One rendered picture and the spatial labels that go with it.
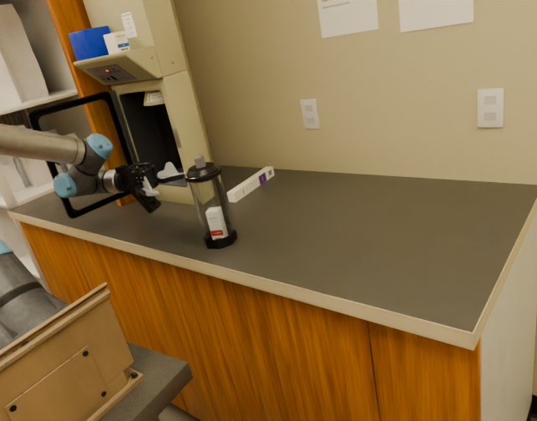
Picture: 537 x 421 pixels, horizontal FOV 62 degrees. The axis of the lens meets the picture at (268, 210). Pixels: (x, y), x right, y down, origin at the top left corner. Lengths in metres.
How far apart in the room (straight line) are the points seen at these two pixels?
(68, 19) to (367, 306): 1.42
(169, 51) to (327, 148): 0.67
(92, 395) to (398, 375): 0.64
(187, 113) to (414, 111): 0.77
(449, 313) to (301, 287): 0.33
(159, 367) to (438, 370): 0.57
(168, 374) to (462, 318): 0.57
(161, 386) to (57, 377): 0.19
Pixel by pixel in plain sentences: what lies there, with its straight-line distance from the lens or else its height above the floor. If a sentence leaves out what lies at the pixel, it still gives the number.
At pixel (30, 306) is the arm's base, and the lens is 0.87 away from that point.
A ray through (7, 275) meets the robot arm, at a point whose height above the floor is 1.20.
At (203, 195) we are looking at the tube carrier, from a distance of 1.24.
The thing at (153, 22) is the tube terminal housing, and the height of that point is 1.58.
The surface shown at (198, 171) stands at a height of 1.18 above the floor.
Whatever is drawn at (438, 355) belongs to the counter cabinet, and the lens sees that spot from 1.01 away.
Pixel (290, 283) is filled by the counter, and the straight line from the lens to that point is 1.07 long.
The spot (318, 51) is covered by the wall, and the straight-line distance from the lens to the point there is 1.67.
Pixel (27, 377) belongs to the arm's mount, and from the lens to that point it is 0.81.
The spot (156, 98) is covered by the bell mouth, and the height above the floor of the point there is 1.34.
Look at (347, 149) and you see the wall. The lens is 1.70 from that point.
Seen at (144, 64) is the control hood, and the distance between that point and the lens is 1.53.
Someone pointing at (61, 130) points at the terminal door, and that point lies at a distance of 1.73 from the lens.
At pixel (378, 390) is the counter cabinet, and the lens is 1.17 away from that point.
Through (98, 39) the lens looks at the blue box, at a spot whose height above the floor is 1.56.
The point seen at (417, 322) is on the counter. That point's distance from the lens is 0.93.
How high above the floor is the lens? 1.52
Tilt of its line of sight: 23 degrees down
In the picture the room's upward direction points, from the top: 12 degrees counter-clockwise
